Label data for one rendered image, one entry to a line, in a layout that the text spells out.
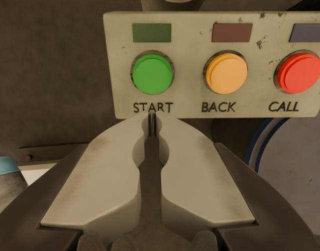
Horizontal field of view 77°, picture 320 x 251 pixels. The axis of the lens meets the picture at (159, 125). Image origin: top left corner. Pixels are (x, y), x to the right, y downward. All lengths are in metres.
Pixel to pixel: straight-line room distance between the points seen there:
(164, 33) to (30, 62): 0.79
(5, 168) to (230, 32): 0.55
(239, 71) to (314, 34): 0.08
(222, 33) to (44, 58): 0.79
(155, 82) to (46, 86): 0.75
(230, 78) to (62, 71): 0.75
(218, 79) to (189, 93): 0.03
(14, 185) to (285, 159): 0.61
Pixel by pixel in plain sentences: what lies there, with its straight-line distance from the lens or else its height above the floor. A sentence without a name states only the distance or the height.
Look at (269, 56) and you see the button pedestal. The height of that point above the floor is 0.61.
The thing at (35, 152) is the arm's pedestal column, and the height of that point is 0.02.
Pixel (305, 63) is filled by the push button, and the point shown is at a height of 0.61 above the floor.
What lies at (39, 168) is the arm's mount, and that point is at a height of 0.16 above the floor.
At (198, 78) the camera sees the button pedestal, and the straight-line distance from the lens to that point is 0.22.
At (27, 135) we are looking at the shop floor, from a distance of 0.99.
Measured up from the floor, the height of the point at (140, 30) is 0.62.
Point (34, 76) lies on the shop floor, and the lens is 0.94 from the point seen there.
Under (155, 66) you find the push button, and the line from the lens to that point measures 0.20.
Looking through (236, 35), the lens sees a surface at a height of 0.61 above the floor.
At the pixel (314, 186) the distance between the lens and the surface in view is 0.55.
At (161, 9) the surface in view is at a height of 0.48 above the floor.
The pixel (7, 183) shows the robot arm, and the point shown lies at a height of 0.37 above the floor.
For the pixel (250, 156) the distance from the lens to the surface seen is 0.47.
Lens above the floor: 0.81
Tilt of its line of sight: 79 degrees down
